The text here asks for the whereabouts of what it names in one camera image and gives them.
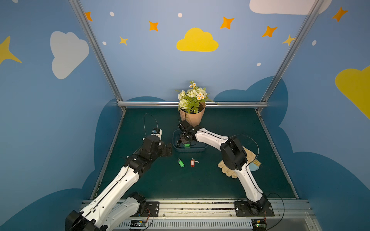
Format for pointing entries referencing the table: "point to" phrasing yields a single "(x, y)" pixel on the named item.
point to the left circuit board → (138, 223)
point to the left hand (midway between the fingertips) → (164, 142)
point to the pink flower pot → (194, 119)
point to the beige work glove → (250, 156)
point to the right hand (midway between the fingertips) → (186, 136)
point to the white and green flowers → (190, 100)
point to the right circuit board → (258, 224)
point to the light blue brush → (254, 165)
